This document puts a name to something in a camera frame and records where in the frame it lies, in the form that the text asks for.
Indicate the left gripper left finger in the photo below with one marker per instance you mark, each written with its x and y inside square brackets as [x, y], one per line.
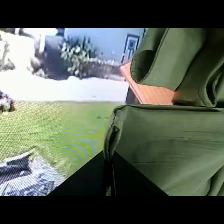
[87, 181]

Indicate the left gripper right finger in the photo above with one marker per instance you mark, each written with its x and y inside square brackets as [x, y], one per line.
[133, 183]

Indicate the olive green garment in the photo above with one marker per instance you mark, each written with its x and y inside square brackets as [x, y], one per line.
[173, 143]

